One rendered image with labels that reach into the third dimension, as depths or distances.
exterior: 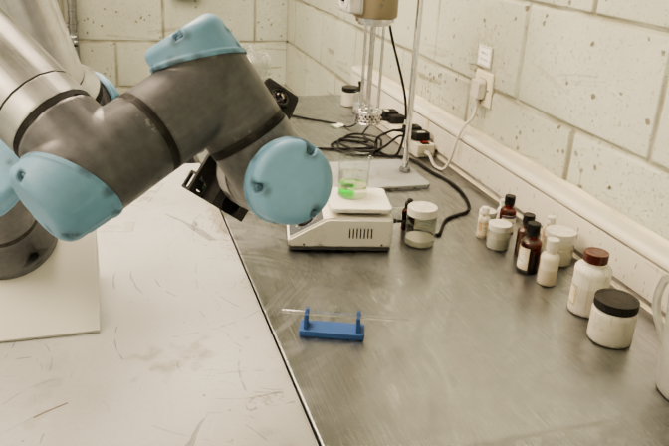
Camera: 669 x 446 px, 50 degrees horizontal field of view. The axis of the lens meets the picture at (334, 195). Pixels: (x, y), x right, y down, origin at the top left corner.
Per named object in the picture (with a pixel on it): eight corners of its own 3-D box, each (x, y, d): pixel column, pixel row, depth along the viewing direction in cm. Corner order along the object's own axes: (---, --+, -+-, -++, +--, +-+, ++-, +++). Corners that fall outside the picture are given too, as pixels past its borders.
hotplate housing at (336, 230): (287, 252, 137) (289, 213, 134) (286, 224, 149) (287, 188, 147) (402, 253, 140) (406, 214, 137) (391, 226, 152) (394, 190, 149)
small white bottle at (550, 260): (557, 287, 129) (565, 243, 126) (540, 287, 129) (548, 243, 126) (552, 278, 133) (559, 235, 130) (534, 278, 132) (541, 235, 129)
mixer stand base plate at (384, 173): (313, 195, 166) (313, 190, 166) (291, 167, 184) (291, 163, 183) (431, 187, 175) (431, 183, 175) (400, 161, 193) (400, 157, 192)
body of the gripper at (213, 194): (177, 184, 84) (194, 194, 73) (216, 121, 85) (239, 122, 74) (232, 216, 87) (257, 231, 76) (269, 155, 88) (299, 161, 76)
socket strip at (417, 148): (416, 158, 196) (417, 142, 195) (366, 119, 231) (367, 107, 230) (434, 157, 198) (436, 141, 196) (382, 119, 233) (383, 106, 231)
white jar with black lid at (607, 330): (628, 354, 110) (638, 314, 107) (582, 341, 113) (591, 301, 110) (633, 334, 116) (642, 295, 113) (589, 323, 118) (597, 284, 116)
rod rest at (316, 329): (298, 335, 110) (299, 316, 109) (300, 325, 113) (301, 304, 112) (363, 340, 110) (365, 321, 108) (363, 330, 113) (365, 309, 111)
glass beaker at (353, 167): (338, 203, 139) (340, 161, 136) (334, 191, 145) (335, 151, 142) (373, 202, 141) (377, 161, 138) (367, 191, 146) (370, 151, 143)
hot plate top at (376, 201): (330, 213, 136) (330, 208, 135) (325, 190, 147) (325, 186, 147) (392, 214, 137) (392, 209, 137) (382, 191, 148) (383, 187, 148)
